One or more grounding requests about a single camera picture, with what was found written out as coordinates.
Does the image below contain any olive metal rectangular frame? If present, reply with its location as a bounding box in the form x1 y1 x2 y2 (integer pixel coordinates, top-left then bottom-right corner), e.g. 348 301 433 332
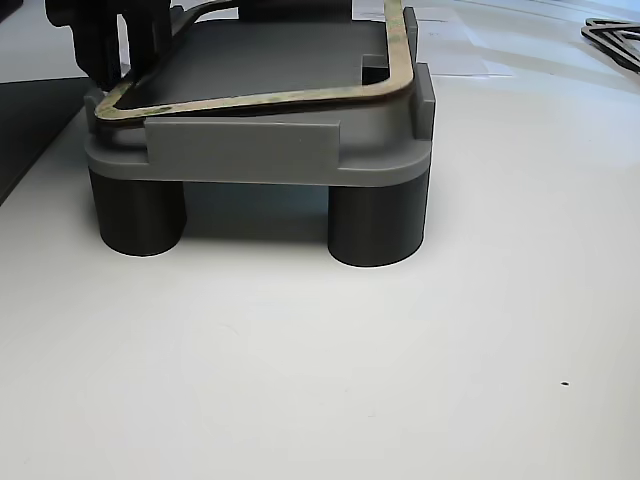
94 0 417 124

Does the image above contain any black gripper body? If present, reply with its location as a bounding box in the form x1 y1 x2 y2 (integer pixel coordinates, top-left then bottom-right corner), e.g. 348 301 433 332
44 0 174 30

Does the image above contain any grey holder with dark legs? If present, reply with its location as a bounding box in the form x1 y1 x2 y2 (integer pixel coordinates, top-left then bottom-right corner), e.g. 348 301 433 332
83 0 437 269

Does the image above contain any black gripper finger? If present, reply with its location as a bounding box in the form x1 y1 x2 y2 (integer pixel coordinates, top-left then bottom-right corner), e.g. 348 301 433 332
126 5 172 76
74 14 124 94

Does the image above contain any black triangular frame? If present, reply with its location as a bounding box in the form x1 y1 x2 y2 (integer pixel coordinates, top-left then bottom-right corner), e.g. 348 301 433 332
581 17 640 75

